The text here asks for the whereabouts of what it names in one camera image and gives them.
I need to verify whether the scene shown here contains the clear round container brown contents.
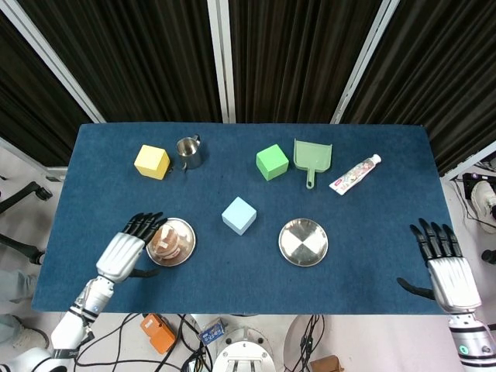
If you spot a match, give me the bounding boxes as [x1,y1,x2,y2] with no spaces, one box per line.
[150,223,181,260]

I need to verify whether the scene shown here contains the yellow cube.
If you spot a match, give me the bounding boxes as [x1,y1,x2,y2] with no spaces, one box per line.
[133,144,171,181]

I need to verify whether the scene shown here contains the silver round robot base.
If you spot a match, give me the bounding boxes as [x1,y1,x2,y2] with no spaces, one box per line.
[212,327,277,372]

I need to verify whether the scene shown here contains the black pleated curtain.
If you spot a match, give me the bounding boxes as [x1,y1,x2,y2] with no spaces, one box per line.
[17,0,222,124]
[0,15,91,167]
[228,0,383,124]
[343,0,496,176]

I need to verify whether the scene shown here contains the light blue cube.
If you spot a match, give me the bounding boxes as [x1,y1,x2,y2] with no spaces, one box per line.
[221,196,257,236]

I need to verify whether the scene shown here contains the white toothpaste tube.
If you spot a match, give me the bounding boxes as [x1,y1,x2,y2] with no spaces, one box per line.
[329,153,382,196]

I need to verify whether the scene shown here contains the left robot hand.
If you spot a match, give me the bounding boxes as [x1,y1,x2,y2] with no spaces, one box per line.
[95,211,168,282]

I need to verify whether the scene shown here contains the blue white small packet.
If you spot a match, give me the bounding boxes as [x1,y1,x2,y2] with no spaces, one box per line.
[199,318,226,346]

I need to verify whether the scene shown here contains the white sneaker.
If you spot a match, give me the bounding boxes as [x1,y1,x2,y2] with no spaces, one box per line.
[470,181,496,233]

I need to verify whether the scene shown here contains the black office chair base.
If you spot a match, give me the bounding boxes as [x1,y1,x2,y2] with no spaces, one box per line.
[0,181,53,215]

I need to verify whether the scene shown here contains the brown small box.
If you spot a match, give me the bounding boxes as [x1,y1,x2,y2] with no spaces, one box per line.
[309,355,345,372]

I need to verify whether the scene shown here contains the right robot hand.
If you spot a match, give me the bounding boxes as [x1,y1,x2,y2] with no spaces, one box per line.
[396,218,483,314]

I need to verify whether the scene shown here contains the round steel plate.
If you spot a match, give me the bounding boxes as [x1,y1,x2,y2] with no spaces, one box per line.
[146,217,197,267]
[277,218,329,267]

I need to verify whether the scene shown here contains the stainless steel mug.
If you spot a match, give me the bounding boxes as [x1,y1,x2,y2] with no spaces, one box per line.
[176,133,203,171]

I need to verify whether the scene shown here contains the orange box device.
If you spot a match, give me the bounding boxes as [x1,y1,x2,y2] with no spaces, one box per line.
[139,313,177,354]

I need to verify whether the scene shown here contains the white frame post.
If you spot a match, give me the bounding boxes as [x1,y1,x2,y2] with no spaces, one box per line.
[0,0,106,124]
[329,0,402,125]
[207,0,236,124]

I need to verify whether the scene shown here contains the green cube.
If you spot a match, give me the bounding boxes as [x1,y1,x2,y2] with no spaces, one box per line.
[255,143,290,181]

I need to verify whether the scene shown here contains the blue table cloth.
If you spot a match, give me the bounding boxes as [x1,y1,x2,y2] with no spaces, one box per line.
[30,122,476,315]

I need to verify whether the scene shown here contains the green plastic dustpan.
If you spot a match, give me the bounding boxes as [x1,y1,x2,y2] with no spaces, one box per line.
[293,138,334,190]

